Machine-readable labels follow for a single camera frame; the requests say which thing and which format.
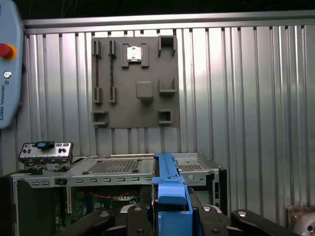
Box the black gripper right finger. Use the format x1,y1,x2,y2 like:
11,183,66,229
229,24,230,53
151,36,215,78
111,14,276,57
196,205,300,236

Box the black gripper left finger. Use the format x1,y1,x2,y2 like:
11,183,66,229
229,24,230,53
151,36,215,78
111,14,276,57
64,205,154,236

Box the green motherboard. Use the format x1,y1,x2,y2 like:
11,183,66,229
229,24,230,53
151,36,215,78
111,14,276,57
55,188,151,222

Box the black open PC case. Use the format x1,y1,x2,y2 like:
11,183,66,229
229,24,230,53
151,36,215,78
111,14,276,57
0,152,228,236

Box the grey parts rack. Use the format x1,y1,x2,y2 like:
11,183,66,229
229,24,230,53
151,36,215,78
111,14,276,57
91,35,182,129

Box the black latch with blue tab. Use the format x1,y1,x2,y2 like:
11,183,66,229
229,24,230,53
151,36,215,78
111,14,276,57
34,141,55,149

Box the RAM stick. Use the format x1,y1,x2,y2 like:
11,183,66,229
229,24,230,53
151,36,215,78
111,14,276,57
110,54,116,89

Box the silver CPU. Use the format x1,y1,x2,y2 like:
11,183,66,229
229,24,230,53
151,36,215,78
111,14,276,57
126,45,144,62

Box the pale blue teach pendant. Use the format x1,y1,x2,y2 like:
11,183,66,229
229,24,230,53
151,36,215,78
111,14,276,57
0,0,26,130

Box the red black fan wire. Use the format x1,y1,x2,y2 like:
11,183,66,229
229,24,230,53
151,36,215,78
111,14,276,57
86,191,141,199

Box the hinged metal slot bracket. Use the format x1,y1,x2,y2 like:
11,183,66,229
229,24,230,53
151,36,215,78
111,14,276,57
18,141,74,164

